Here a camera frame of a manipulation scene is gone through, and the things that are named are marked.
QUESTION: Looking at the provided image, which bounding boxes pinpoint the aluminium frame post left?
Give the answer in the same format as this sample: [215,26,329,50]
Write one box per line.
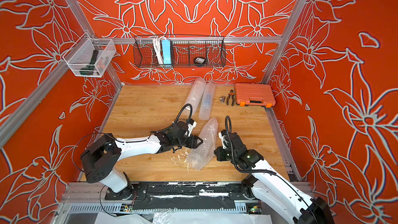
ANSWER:
[65,0,123,89]

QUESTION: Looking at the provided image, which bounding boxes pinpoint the bubble wrap sheet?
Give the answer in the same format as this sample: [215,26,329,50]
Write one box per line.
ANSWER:
[186,118,218,171]

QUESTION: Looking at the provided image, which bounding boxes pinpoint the black wire basket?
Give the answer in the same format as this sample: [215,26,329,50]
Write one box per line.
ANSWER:
[133,35,227,69]

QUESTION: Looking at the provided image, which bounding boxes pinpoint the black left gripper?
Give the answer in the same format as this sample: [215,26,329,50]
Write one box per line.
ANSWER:
[173,134,204,150]

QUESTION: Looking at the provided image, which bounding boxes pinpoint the aluminium frame post right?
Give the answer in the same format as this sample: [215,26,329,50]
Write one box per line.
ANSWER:
[261,0,319,85]

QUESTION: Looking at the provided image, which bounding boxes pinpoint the white cable bundle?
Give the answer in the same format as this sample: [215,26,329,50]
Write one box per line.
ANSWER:
[152,36,165,66]

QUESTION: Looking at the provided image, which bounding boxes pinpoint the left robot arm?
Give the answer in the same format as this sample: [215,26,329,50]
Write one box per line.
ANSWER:
[80,120,203,199]

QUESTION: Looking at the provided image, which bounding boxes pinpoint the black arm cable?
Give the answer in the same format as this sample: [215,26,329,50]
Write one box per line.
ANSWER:
[150,103,193,134]
[224,116,277,175]

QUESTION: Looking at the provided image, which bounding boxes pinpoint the small black device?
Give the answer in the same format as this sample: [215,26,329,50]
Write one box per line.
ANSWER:
[193,57,206,67]

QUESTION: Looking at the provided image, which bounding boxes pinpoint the aluminium frame post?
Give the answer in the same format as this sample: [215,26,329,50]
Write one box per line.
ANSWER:
[261,0,319,85]
[65,0,123,89]

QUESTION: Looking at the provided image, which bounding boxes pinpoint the light blue box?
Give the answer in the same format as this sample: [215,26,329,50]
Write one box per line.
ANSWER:
[162,39,172,67]

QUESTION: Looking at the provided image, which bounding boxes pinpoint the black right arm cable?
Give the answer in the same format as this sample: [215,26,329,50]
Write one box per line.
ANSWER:
[224,116,277,175]

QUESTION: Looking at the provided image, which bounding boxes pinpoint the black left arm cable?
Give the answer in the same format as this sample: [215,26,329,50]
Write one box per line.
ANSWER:
[150,103,193,134]

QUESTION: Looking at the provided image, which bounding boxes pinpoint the aluminium left side bar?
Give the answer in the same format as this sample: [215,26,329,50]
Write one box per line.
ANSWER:
[1,62,68,148]

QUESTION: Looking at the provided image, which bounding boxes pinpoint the orange tool case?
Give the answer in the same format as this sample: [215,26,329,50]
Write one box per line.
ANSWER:
[235,83,276,108]

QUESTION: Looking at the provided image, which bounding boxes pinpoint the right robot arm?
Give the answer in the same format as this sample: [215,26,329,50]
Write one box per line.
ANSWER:
[214,130,334,224]

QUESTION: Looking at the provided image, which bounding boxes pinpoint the aluminium horizontal back bar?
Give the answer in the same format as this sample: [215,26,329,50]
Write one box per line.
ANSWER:
[92,36,282,45]

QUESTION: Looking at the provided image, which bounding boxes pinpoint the clear acrylic box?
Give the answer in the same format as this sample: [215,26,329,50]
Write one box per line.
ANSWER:
[62,33,116,78]

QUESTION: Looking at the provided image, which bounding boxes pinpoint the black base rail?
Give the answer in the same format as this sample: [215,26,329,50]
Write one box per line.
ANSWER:
[102,181,261,213]

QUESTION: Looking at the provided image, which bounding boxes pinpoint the orange handled pliers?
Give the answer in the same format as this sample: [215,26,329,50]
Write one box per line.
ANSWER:
[226,89,235,106]

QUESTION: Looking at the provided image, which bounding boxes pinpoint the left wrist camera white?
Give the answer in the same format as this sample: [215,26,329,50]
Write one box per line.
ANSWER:
[186,119,197,137]

